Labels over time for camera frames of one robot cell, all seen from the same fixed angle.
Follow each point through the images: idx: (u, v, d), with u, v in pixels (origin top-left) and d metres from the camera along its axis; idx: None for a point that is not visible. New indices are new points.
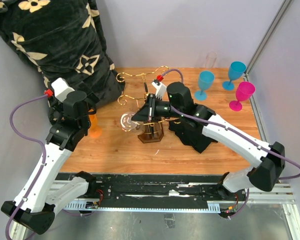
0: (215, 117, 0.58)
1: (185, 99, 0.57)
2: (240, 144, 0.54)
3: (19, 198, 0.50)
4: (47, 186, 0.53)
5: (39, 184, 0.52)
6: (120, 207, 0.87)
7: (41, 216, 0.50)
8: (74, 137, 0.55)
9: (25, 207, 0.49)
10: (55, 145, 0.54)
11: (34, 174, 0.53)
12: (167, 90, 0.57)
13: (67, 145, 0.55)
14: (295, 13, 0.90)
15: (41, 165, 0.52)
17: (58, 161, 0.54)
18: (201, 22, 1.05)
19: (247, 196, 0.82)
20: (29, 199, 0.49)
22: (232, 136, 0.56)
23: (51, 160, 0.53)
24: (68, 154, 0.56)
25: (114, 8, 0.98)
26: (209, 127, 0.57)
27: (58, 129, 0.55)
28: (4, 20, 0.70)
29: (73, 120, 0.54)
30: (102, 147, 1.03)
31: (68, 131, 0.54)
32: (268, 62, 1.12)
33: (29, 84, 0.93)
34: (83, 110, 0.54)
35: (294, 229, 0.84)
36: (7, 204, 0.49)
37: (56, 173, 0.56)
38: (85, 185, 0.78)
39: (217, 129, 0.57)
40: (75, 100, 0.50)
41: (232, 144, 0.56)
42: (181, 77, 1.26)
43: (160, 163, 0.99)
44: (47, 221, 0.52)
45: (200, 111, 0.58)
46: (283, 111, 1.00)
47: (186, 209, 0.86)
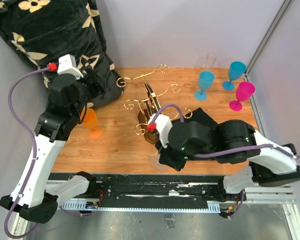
0: (258, 134, 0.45)
1: (204, 135, 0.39)
2: (285, 161, 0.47)
3: (15, 193, 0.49)
4: (41, 180, 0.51)
5: (33, 178, 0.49)
6: (120, 207, 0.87)
7: (41, 208, 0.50)
8: (65, 126, 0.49)
9: (22, 203, 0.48)
10: (45, 136, 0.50)
11: (26, 168, 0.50)
12: (176, 142, 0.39)
13: (58, 136, 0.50)
14: (295, 13, 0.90)
15: (33, 160, 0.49)
17: (50, 154, 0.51)
18: (201, 22, 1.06)
19: (242, 193, 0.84)
20: (25, 195, 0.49)
22: (280, 155, 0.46)
23: (42, 154, 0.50)
24: (61, 145, 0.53)
25: (113, 8, 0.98)
26: (263, 153, 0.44)
27: (46, 118, 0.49)
28: (4, 20, 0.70)
29: (63, 107, 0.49)
30: (102, 147, 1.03)
31: (57, 121, 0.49)
32: (268, 62, 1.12)
33: (29, 84, 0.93)
34: (73, 96, 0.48)
35: (294, 229, 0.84)
36: (4, 199, 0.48)
37: (50, 165, 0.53)
38: (86, 183, 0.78)
39: (267, 150, 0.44)
40: (62, 86, 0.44)
41: (272, 163, 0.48)
42: (181, 78, 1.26)
43: (160, 163, 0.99)
44: (49, 210, 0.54)
45: (240, 133, 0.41)
46: (284, 111, 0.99)
47: (186, 209, 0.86)
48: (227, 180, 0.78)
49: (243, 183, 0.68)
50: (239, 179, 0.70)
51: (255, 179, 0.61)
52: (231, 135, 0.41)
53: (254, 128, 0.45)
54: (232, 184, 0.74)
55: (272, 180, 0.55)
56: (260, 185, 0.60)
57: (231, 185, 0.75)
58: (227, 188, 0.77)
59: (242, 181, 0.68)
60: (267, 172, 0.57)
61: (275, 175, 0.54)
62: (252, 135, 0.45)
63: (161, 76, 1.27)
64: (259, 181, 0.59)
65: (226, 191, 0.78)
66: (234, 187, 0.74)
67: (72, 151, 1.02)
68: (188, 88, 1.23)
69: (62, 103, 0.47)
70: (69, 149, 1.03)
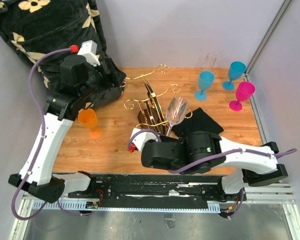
0: (223, 141, 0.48)
1: (166, 152, 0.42)
2: (258, 161, 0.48)
3: (24, 172, 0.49)
4: (50, 158, 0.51)
5: (42, 156, 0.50)
6: (120, 207, 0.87)
7: (50, 187, 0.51)
8: (73, 105, 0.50)
9: (31, 181, 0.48)
10: (53, 116, 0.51)
11: (35, 147, 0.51)
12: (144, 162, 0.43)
13: (66, 115, 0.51)
14: (295, 13, 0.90)
15: (42, 138, 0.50)
17: (58, 133, 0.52)
18: (201, 22, 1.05)
19: (241, 192, 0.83)
20: (34, 172, 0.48)
22: (250, 158, 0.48)
23: (51, 131, 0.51)
24: (69, 124, 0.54)
25: (113, 8, 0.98)
26: (229, 159, 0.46)
27: (54, 98, 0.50)
28: (4, 20, 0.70)
29: (72, 87, 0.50)
30: (102, 147, 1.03)
31: (66, 100, 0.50)
32: (268, 62, 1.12)
33: (29, 84, 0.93)
34: (83, 76, 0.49)
35: (294, 229, 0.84)
36: (13, 178, 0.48)
37: (57, 146, 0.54)
38: (87, 181, 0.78)
39: (234, 157, 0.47)
40: (73, 63, 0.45)
41: (249, 165, 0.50)
42: (181, 78, 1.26)
43: None
44: (56, 191, 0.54)
45: (202, 143, 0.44)
46: (284, 111, 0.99)
47: (186, 209, 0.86)
48: (223, 181, 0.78)
49: (239, 183, 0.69)
50: (235, 179, 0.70)
51: (245, 180, 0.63)
52: (193, 148, 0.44)
53: (218, 136, 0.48)
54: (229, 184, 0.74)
55: (259, 180, 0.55)
56: (251, 185, 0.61)
57: (227, 186, 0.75)
58: (225, 189, 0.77)
59: (237, 182, 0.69)
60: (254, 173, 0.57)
61: (262, 175, 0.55)
62: (217, 142, 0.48)
63: (160, 76, 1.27)
64: (249, 182, 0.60)
65: (225, 191, 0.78)
66: (230, 187, 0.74)
67: (72, 151, 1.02)
68: (188, 88, 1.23)
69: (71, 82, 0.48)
70: (69, 149, 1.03)
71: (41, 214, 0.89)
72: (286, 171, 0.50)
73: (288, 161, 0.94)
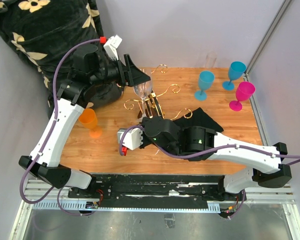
0: (217, 136, 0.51)
1: (174, 132, 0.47)
2: (255, 158, 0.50)
3: (35, 153, 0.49)
4: (60, 142, 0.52)
5: (54, 139, 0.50)
6: (120, 207, 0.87)
7: (59, 171, 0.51)
8: (85, 93, 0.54)
9: (41, 162, 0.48)
10: (66, 101, 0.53)
11: (46, 130, 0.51)
12: (148, 135, 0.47)
13: (78, 101, 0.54)
14: (295, 13, 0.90)
15: (54, 121, 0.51)
17: (70, 118, 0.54)
18: (200, 22, 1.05)
19: (243, 194, 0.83)
20: (45, 154, 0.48)
22: (247, 154, 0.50)
23: (63, 116, 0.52)
24: (80, 111, 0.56)
25: (113, 8, 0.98)
26: (220, 153, 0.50)
27: (68, 84, 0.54)
28: (4, 20, 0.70)
29: (84, 75, 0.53)
30: (102, 147, 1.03)
31: (79, 87, 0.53)
32: (268, 62, 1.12)
33: (29, 84, 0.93)
34: (94, 64, 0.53)
35: (294, 229, 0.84)
36: (24, 158, 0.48)
37: (68, 132, 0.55)
38: (88, 178, 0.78)
39: (227, 151, 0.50)
40: (85, 52, 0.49)
41: (247, 161, 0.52)
42: (181, 77, 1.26)
43: (160, 163, 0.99)
44: (63, 176, 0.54)
45: (198, 135, 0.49)
46: (283, 111, 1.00)
47: (186, 209, 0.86)
48: (227, 178, 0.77)
49: (244, 183, 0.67)
50: (238, 177, 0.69)
51: (254, 178, 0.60)
52: (192, 138, 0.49)
53: (214, 131, 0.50)
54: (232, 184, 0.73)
55: (266, 179, 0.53)
56: (260, 185, 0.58)
57: (230, 183, 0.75)
58: (226, 187, 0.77)
59: (242, 180, 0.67)
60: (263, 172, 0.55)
61: (269, 174, 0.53)
62: (212, 137, 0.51)
63: (161, 76, 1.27)
64: (258, 181, 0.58)
65: (226, 190, 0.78)
66: (234, 186, 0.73)
67: (72, 151, 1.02)
68: (188, 88, 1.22)
69: (84, 70, 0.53)
70: (69, 149, 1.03)
71: (41, 214, 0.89)
72: (289, 173, 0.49)
73: (287, 162, 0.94)
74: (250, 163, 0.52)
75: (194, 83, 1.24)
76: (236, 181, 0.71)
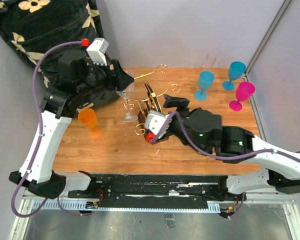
0: (256, 139, 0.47)
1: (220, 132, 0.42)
2: (288, 165, 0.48)
3: (24, 169, 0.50)
4: (49, 156, 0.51)
5: (41, 155, 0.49)
6: (120, 207, 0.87)
7: (51, 183, 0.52)
8: (71, 102, 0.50)
9: (31, 179, 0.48)
10: (51, 113, 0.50)
11: (33, 146, 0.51)
12: (197, 131, 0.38)
13: (63, 112, 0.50)
14: (295, 14, 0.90)
15: (40, 136, 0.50)
17: (56, 131, 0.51)
18: (200, 22, 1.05)
19: (243, 194, 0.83)
20: (33, 171, 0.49)
22: (284, 159, 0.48)
23: (48, 130, 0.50)
24: (68, 122, 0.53)
25: (113, 8, 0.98)
26: (259, 157, 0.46)
27: (52, 94, 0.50)
28: (4, 20, 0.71)
29: (70, 83, 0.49)
30: (102, 147, 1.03)
31: (64, 96, 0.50)
32: (268, 62, 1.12)
33: (29, 83, 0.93)
34: (81, 72, 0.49)
35: (294, 229, 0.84)
36: (13, 175, 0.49)
37: (57, 143, 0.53)
38: (88, 179, 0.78)
39: (265, 155, 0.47)
40: (71, 59, 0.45)
41: (277, 167, 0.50)
42: (181, 77, 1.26)
43: (160, 163, 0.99)
44: (58, 187, 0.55)
45: (239, 136, 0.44)
46: (284, 111, 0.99)
47: (186, 209, 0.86)
48: (231, 178, 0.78)
49: (255, 185, 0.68)
50: (249, 180, 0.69)
51: (271, 182, 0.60)
52: (233, 139, 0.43)
53: (252, 133, 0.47)
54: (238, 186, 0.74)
55: (288, 185, 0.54)
56: (277, 190, 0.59)
57: (235, 185, 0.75)
58: (230, 187, 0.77)
59: (253, 182, 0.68)
60: (284, 178, 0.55)
61: (291, 180, 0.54)
62: (250, 140, 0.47)
63: (160, 76, 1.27)
64: (276, 186, 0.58)
65: (229, 191, 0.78)
66: (241, 188, 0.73)
67: (72, 151, 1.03)
68: (188, 88, 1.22)
69: (70, 77, 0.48)
70: (69, 149, 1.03)
71: (41, 214, 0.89)
72: None
73: None
74: (278, 168, 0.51)
75: (193, 83, 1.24)
76: (244, 182, 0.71)
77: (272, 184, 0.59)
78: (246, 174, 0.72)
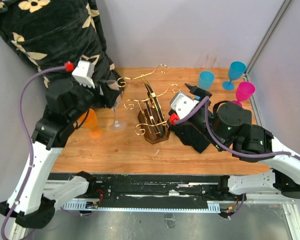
0: (275, 140, 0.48)
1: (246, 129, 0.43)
2: None
3: (12, 200, 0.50)
4: (38, 186, 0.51)
5: (30, 185, 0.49)
6: (120, 207, 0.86)
7: (38, 214, 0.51)
8: (62, 133, 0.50)
9: (19, 210, 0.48)
10: (41, 145, 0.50)
11: (23, 176, 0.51)
12: (226, 122, 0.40)
13: (55, 143, 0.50)
14: (295, 14, 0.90)
15: (29, 167, 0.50)
17: (46, 162, 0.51)
18: (200, 22, 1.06)
19: (243, 194, 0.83)
20: (21, 202, 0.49)
22: (298, 164, 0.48)
23: (38, 161, 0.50)
24: (58, 152, 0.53)
25: (113, 8, 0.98)
26: (277, 158, 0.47)
27: (43, 125, 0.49)
28: (4, 20, 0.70)
29: (60, 114, 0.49)
30: (102, 147, 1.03)
31: (57, 127, 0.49)
32: (268, 62, 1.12)
33: (29, 83, 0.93)
34: (69, 102, 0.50)
35: (294, 229, 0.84)
36: (1, 206, 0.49)
37: (47, 172, 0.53)
38: (86, 184, 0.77)
39: (282, 158, 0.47)
40: (59, 93, 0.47)
41: (291, 171, 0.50)
42: (181, 77, 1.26)
43: (160, 163, 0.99)
44: (47, 216, 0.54)
45: (258, 136, 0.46)
46: (284, 111, 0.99)
47: (186, 209, 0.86)
48: (233, 178, 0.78)
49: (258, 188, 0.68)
50: (253, 182, 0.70)
51: (277, 186, 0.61)
52: (254, 137, 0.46)
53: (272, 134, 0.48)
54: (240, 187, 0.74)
55: (295, 190, 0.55)
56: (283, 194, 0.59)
57: (237, 186, 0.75)
58: (231, 187, 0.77)
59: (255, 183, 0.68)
60: (291, 182, 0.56)
61: (298, 185, 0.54)
62: (269, 140, 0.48)
63: (160, 76, 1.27)
64: (282, 189, 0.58)
65: (229, 191, 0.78)
66: (243, 189, 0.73)
67: (72, 151, 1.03)
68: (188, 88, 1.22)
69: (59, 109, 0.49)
70: (69, 149, 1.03)
71: None
72: None
73: None
74: (290, 173, 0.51)
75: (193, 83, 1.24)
76: (248, 183, 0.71)
77: (278, 187, 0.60)
78: (250, 176, 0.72)
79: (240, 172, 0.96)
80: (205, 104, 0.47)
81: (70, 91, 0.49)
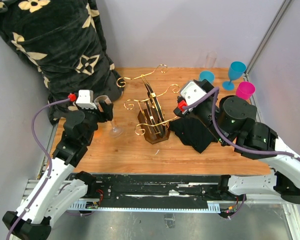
0: (279, 140, 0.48)
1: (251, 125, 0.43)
2: None
3: (21, 209, 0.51)
4: (49, 198, 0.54)
5: (43, 195, 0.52)
6: (120, 207, 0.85)
7: (42, 227, 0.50)
8: (78, 153, 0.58)
9: (26, 218, 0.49)
10: (60, 160, 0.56)
11: (37, 187, 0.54)
12: (228, 113, 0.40)
13: (71, 161, 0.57)
14: (295, 14, 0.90)
15: (46, 178, 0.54)
17: (61, 176, 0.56)
18: (200, 22, 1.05)
19: (243, 194, 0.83)
20: (31, 210, 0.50)
22: None
23: (55, 174, 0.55)
24: (71, 170, 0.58)
25: (113, 8, 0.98)
26: (278, 158, 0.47)
27: (64, 145, 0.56)
28: (4, 20, 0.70)
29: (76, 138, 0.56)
30: (102, 147, 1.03)
31: (74, 149, 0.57)
32: (268, 62, 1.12)
33: (29, 84, 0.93)
34: (83, 130, 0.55)
35: (294, 229, 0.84)
36: (9, 214, 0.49)
37: (58, 187, 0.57)
38: (84, 188, 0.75)
39: (284, 158, 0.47)
40: (74, 124, 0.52)
41: (292, 174, 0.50)
42: (181, 78, 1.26)
43: (160, 163, 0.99)
44: (44, 235, 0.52)
45: (262, 133, 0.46)
46: (284, 111, 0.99)
47: (186, 209, 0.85)
48: (234, 178, 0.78)
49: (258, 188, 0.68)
50: (253, 183, 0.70)
51: (277, 189, 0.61)
52: (257, 134, 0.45)
53: (276, 134, 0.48)
54: (241, 187, 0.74)
55: (294, 193, 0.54)
56: (282, 198, 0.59)
57: (237, 185, 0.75)
58: (231, 185, 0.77)
59: (258, 186, 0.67)
60: (292, 186, 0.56)
61: (298, 189, 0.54)
62: (273, 140, 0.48)
63: (160, 76, 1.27)
64: (282, 193, 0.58)
65: (229, 190, 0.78)
66: (243, 189, 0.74)
67: None
68: None
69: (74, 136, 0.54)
70: None
71: None
72: None
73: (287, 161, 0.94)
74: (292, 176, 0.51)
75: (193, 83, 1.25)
76: (249, 184, 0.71)
77: (279, 190, 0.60)
78: (253, 177, 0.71)
79: (240, 172, 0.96)
80: (215, 95, 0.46)
81: (83, 121, 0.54)
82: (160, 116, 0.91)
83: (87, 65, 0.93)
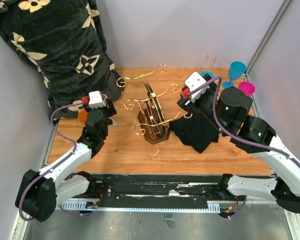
0: (277, 138, 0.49)
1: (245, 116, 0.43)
2: (298, 176, 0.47)
3: (44, 170, 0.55)
4: (66, 171, 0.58)
5: (64, 165, 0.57)
6: (120, 207, 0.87)
7: (52, 197, 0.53)
8: (97, 147, 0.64)
9: (48, 177, 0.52)
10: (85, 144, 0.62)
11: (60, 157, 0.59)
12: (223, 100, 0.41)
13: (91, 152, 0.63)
14: (295, 14, 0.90)
15: (71, 152, 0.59)
17: (82, 156, 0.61)
18: (200, 22, 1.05)
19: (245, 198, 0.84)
20: (54, 172, 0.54)
22: (295, 169, 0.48)
23: (79, 152, 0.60)
24: (88, 157, 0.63)
25: (113, 8, 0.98)
26: (272, 154, 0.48)
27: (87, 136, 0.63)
28: (4, 20, 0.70)
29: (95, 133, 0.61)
30: (102, 147, 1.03)
31: (94, 141, 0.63)
32: (268, 62, 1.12)
33: (29, 84, 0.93)
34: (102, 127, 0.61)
35: (294, 229, 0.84)
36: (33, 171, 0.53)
37: (75, 165, 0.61)
38: (86, 184, 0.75)
39: (278, 157, 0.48)
40: (94, 121, 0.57)
41: (287, 175, 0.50)
42: (181, 78, 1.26)
43: (160, 163, 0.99)
44: (48, 208, 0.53)
45: (259, 127, 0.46)
46: (283, 111, 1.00)
47: (186, 209, 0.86)
48: (234, 178, 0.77)
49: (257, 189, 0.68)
50: (251, 185, 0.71)
51: (274, 193, 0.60)
52: (253, 127, 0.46)
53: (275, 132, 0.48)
54: (240, 187, 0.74)
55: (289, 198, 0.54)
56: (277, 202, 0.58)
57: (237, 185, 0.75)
58: (230, 185, 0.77)
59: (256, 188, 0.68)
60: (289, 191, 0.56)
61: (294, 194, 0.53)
62: (270, 138, 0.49)
63: (160, 76, 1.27)
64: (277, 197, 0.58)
65: (227, 189, 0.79)
66: (243, 189, 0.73)
67: None
68: None
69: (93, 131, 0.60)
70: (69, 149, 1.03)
71: None
72: None
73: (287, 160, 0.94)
74: (288, 178, 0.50)
75: None
76: (249, 184, 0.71)
77: (275, 194, 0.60)
78: (251, 180, 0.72)
79: (240, 172, 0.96)
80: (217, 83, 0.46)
81: (102, 118, 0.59)
82: (160, 116, 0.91)
83: (87, 65, 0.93)
